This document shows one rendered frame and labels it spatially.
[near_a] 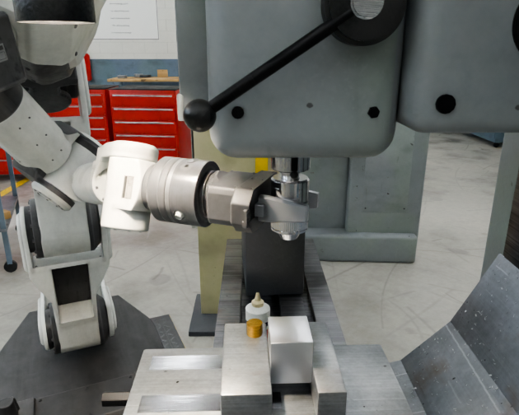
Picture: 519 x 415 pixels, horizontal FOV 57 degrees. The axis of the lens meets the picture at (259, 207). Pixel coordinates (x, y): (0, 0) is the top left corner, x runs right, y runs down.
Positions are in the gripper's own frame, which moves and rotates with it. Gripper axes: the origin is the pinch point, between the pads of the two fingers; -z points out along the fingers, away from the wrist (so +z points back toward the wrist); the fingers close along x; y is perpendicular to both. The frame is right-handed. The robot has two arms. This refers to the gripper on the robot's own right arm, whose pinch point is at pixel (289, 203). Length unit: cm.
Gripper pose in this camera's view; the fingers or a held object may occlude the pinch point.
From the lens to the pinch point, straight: 59.0
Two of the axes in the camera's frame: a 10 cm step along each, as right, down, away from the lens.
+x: 3.3, -3.0, 8.9
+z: -9.4, -1.2, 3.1
